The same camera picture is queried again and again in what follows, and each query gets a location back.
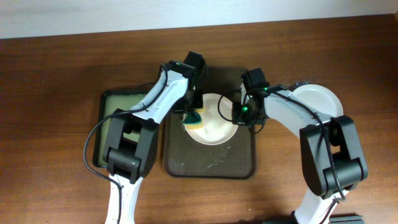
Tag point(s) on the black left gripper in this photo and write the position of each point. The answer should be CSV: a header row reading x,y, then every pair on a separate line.
x,y
193,104

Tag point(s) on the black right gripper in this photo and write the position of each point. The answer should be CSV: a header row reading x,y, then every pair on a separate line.
x,y
241,118

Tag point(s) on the yellow green sponge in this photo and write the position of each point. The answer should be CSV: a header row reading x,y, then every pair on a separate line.
x,y
193,120

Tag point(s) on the pink plate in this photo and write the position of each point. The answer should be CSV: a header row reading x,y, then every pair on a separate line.
x,y
213,128

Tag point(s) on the pale green plate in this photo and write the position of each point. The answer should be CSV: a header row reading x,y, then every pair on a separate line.
x,y
319,98

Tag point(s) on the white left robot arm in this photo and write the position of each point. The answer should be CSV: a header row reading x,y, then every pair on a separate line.
x,y
130,147

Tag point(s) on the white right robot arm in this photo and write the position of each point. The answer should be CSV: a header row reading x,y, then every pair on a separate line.
x,y
332,158

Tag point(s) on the dark brown serving tray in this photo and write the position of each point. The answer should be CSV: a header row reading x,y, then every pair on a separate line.
x,y
233,159

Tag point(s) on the green soapy water tray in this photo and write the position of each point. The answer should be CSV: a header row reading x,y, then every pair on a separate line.
x,y
111,100

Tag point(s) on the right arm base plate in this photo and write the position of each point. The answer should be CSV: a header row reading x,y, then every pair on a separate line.
x,y
355,219

